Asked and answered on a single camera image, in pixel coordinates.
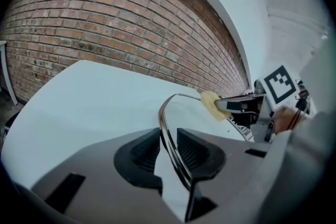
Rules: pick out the yellow sponge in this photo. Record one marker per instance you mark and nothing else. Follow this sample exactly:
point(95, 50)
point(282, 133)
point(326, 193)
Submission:
point(210, 102)

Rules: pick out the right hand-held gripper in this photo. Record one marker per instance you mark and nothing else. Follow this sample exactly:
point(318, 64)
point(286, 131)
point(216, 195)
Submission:
point(278, 84)

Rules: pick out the person's right hand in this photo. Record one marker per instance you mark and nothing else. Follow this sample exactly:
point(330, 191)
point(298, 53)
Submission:
point(286, 119)

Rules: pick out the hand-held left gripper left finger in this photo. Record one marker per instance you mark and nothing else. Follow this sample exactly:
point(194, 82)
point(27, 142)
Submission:
point(92, 165)

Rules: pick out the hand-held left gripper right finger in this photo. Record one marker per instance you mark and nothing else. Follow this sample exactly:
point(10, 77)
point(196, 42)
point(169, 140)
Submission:
point(236, 170)

